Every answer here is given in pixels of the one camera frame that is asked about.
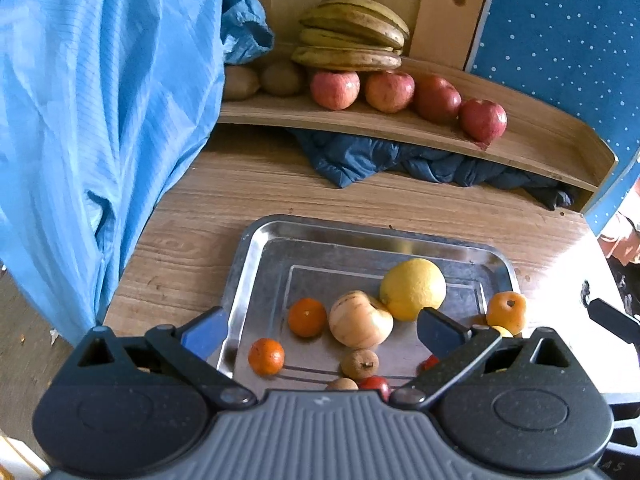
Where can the ripe banana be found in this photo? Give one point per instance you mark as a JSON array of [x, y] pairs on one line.
[[325, 39], [370, 4], [345, 59]]

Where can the orange cloth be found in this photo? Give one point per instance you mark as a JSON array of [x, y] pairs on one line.
[[622, 240]]

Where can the large yellow citrus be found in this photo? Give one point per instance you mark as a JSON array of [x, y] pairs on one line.
[[412, 287]]

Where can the bunch of bananas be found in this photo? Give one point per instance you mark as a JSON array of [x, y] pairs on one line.
[[350, 22]]

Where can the small red fruit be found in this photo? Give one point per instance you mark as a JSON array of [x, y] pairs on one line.
[[429, 362], [375, 386]]

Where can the brown round fruit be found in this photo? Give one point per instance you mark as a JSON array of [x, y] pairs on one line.
[[359, 364]]

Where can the small black object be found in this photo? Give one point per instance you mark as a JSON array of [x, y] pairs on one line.
[[585, 292]]

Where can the dark blue cloth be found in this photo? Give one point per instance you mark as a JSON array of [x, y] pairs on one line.
[[360, 155]]

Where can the metal tray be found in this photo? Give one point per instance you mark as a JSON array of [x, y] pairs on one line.
[[320, 255]]

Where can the light blue hanging garment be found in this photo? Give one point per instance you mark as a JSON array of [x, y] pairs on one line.
[[100, 110]]

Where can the small tan longan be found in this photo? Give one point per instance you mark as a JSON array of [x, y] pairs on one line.
[[342, 385]]

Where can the brown kiwi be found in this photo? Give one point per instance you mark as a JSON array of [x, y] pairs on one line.
[[240, 82], [280, 79]]

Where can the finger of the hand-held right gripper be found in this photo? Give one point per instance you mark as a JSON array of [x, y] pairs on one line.
[[615, 320]]

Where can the curved wooden shelf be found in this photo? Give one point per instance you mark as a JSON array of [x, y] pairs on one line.
[[540, 130]]

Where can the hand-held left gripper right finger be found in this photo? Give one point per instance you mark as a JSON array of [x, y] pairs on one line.
[[440, 332]]

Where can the red apple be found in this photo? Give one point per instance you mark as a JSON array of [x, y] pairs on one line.
[[335, 89], [482, 119], [436, 97], [389, 91]]

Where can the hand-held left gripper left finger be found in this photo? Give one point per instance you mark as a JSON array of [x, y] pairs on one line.
[[205, 332]]

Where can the blue polka-dot board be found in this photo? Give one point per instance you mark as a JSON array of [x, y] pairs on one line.
[[560, 35]]

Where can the crumpled blue shoe cover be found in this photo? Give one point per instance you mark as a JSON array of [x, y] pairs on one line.
[[245, 25]]

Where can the orange persimmon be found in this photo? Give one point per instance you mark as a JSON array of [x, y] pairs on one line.
[[506, 312]]

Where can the small tangerine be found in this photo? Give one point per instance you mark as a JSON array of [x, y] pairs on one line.
[[307, 317], [266, 356]]

